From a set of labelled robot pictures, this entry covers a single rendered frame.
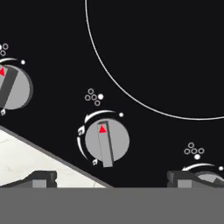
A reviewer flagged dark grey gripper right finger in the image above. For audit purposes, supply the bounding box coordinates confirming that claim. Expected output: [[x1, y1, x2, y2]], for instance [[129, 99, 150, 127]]
[[166, 170, 224, 189]]

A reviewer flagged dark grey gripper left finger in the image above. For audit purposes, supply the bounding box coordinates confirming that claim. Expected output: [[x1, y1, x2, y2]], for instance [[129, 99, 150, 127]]
[[1, 171, 58, 189]]

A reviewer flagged grey hob knob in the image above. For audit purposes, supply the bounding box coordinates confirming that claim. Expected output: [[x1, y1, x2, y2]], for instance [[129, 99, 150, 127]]
[[194, 171, 224, 186], [0, 64, 34, 110], [84, 117, 130, 168]]

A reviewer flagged black glass hob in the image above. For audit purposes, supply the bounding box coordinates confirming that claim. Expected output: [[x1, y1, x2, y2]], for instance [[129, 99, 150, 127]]
[[0, 0, 224, 189]]

